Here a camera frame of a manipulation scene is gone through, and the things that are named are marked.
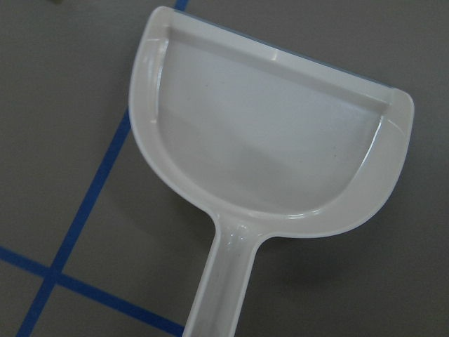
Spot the beige plastic dustpan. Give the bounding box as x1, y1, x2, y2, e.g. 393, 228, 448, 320
129, 6, 415, 336

